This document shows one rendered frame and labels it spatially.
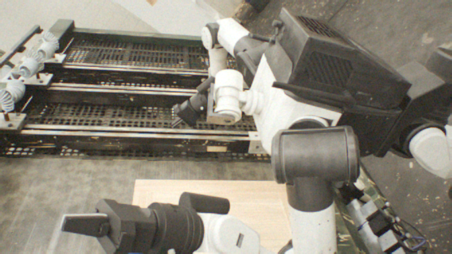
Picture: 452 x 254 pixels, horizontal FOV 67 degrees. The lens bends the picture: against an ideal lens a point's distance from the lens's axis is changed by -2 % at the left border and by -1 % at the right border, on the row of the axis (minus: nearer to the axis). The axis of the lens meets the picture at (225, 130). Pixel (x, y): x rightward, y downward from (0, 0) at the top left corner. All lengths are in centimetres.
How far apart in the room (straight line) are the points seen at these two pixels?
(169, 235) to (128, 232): 8
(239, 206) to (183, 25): 379
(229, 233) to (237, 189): 64
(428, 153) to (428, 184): 111
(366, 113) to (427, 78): 21
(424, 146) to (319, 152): 41
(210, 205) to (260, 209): 58
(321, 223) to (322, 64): 31
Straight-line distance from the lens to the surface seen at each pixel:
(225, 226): 61
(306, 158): 62
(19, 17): 671
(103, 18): 632
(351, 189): 133
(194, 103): 141
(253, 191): 125
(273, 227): 116
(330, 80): 74
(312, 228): 70
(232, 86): 79
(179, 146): 139
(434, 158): 102
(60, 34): 230
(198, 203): 62
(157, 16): 474
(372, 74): 77
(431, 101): 93
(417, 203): 209
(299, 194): 66
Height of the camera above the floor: 173
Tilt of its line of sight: 26 degrees down
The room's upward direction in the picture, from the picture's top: 59 degrees counter-clockwise
